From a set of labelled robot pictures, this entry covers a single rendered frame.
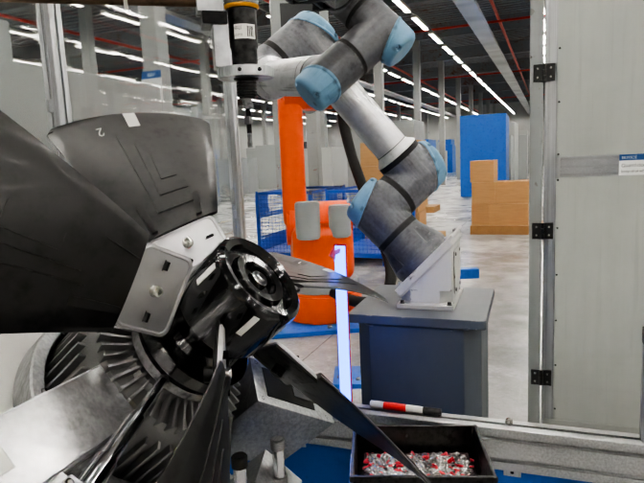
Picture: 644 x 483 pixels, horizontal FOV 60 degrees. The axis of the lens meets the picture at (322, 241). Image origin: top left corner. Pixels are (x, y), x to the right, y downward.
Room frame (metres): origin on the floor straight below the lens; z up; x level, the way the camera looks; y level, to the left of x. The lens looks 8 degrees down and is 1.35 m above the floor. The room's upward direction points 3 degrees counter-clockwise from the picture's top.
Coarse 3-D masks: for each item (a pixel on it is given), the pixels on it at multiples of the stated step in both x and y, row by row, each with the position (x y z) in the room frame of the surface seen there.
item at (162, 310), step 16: (144, 256) 0.56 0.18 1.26; (160, 256) 0.58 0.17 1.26; (176, 256) 0.59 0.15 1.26; (144, 272) 0.56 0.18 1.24; (160, 272) 0.58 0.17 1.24; (176, 272) 0.59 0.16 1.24; (144, 288) 0.56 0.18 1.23; (176, 288) 0.59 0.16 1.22; (128, 304) 0.55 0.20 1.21; (144, 304) 0.56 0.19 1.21; (160, 304) 0.58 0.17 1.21; (176, 304) 0.59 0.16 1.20; (128, 320) 0.55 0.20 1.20; (160, 320) 0.58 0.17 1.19
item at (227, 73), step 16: (208, 0) 0.70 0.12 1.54; (208, 16) 0.69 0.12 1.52; (224, 16) 0.70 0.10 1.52; (224, 32) 0.70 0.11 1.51; (224, 48) 0.70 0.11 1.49; (224, 64) 0.70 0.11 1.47; (240, 64) 0.69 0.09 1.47; (256, 64) 0.70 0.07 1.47; (224, 80) 0.74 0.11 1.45; (256, 80) 0.75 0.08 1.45
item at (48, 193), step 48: (0, 144) 0.49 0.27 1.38; (0, 192) 0.48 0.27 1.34; (48, 192) 0.51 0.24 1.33; (96, 192) 0.54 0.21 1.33; (0, 240) 0.47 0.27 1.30; (48, 240) 0.49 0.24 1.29; (96, 240) 0.53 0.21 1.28; (144, 240) 0.56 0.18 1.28; (0, 288) 0.46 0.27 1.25; (48, 288) 0.49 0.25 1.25; (96, 288) 0.52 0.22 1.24
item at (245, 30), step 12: (228, 12) 0.72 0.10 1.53; (240, 12) 0.71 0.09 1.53; (252, 12) 0.71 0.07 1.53; (228, 24) 0.72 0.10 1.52; (240, 24) 0.71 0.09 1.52; (252, 24) 0.71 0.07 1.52; (240, 36) 0.71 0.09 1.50; (252, 36) 0.71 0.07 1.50; (240, 48) 0.71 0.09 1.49; (252, 48) 0.71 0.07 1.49; (240, 60) 0.71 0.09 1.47; (252, 60) 0.71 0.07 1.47; (240, 84) 0.71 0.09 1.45; (252, 84) 0.72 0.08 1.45; (240, 96) 0.72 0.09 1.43; (252, 96) 0.72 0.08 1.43
